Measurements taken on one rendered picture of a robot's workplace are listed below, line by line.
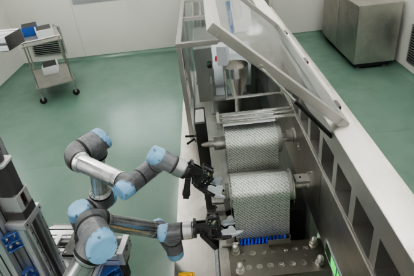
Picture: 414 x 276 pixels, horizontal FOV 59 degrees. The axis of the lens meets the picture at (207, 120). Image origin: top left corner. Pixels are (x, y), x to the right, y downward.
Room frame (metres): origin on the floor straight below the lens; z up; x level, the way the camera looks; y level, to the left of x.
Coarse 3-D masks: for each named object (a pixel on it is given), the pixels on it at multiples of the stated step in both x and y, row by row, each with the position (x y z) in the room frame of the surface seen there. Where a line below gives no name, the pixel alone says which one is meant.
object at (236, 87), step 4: (228, 80) 1.87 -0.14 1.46; (232, 80) 1.85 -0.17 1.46; (236, 80) 1.84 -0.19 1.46; (240, 80) 1.84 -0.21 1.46; (244, 80) 1.86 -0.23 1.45; (228, 84) 1.89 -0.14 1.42; (232, 84) 1.86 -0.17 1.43; (236, 84) 1.85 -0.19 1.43; (240, 84) 1.85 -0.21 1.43; (244, 84) 1.87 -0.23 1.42; (232, 88) 1.87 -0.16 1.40; (236, 88) 1.86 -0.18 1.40; (240, 88) 1.86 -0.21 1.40; (244, 88) 1.89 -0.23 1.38; (232, 92) 1.88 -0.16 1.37; (236, 92) 1.87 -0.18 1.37; (240, 92) 1.87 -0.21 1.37; (236, 100) 1.89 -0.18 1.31; (240, 100) 1.89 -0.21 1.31; (236, 104) 1.89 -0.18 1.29; (240, 104) 1.89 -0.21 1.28; (236, 108) 1.89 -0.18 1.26; (240, 108) 1.89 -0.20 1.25
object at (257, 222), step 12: (240, 216) 1.13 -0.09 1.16; (252, 216) 1.13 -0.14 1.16; (264, 216) 1.12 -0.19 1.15; (276, 216) 1.12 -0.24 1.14; (288, 216) 1.12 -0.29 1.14; (240, 228) 1.13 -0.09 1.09; (252, 228) 1.13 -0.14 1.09; (264, 228) 1.12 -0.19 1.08; (276, 228) 1.12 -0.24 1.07; (288, 228) 1.12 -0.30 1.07
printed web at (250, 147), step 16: (224, 128) 1.44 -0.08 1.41; (240, 128) 1.43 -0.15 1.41; (256, 128) 1.42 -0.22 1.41; (272, 128) 1.40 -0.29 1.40; (240, 144) 1.37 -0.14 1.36; (256, 144) 1.36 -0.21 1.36; (272, 144) 1.36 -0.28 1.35; (240, 160) 1.37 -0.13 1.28; (256, 160) 1.36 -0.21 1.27; (272, 160) 1.36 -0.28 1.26; (240, 176) 1.21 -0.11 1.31; (256, 176) 1.20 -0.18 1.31; (272, 176) 1.18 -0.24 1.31; (240, 192) 1.14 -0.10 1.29; (256, 192) 1.13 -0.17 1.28; (272, 192) 1.13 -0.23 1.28; (288, 192) 1.12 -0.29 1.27; (240, 208) 1.13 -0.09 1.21
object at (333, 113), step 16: (208, 0) 1.27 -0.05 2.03; (208, 16) 1.09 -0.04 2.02; (208, 32) 0.99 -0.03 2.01; (224, 32) 0.99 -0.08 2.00; (240, 48) 0.99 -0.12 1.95; (256, 64) 0.99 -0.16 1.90; (272, 64) 1.01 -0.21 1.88; (304, 64) 1.45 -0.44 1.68; (272, 80) 0.97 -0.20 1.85; (288, 80) 0.99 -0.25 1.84; (288, 96) 0.98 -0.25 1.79; (304, 96) 0.98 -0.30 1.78; (304, 112) 0.97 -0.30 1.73; (320, 112) 0.98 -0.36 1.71; (336, 112) 1.00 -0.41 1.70; (320, 128) 0.97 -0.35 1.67
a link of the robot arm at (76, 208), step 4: (76, 200) 1.49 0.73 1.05; (80, 200) 1.49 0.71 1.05; (84, 200) 1.48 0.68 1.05; (88, 200) 1.50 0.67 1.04; (72, 204) 1.47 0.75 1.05; (76, 204) 1.47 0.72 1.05; (80, 204) 1.46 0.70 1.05; (84, 204) 1.46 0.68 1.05; (88, 204) 1.45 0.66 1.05; (92, 204) 1.47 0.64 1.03; (68, 208) 1.45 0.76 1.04; (72, 208) 1.44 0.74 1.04; (76, 208) 1.44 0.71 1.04; (80, 208) 1.43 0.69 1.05; (84, 208) 1.43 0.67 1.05; (88, 208) 1.43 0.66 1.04; (92, 208) 1.45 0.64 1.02; (96, 208) 1.46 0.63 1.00; (68, 212) 1.42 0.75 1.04; (72, 212) 1.42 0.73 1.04; (76, 212) 1.41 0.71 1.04; (80, 212) 1.41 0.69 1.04; (68, 216) 1.41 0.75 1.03; (72, 216) 1.39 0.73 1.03; (76, 216) 1.39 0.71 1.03; (72, 220) 1.39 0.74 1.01; (72, 224) 1.40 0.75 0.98
